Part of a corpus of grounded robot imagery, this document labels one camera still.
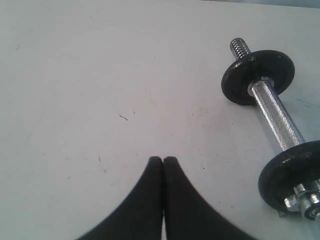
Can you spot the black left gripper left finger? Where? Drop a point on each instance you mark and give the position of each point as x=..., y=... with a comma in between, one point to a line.
x=140, y=214

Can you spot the chrome dumbbell bar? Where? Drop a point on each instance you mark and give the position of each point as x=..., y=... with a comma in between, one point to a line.
x=266, y=98

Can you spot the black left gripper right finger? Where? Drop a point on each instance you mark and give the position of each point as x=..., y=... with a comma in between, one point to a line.
x=187, y=215

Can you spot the chrome spinlock collar nut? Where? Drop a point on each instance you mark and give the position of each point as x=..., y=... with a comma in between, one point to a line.
x=306, y=200

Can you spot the black weight plate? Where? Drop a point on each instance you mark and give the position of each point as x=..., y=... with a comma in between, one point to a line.
x=297, y=165
x=272, y=64

